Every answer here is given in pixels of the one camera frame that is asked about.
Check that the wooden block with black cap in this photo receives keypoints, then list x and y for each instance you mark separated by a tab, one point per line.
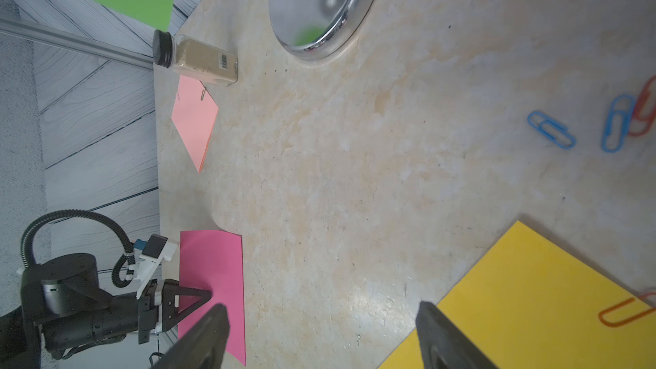
194	59

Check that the salmon pink paper sheet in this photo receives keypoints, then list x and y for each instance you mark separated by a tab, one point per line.
194	119

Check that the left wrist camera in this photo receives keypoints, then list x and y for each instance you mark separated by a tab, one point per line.
155	250

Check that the yellow paper sheet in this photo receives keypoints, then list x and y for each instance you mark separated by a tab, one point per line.
528	303

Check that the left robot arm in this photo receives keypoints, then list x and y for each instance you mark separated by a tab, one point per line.
64	311

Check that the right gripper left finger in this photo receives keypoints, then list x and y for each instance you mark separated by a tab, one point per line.
203	346

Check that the magenta paper sheet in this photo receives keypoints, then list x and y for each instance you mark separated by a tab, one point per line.
213	260

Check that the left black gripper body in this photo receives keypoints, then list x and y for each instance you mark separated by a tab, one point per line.
157	310

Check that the blue paperclip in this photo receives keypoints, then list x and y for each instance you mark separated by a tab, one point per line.
617	123
551	129

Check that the left aluminium frame post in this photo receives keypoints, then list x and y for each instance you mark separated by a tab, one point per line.
70	42

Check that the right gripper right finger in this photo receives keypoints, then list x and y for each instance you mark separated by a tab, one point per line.
443	345

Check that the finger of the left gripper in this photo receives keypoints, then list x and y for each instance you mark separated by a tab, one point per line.
172	288
176	309

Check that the silver metal hanger stand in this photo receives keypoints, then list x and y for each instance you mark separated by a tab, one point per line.
320	2

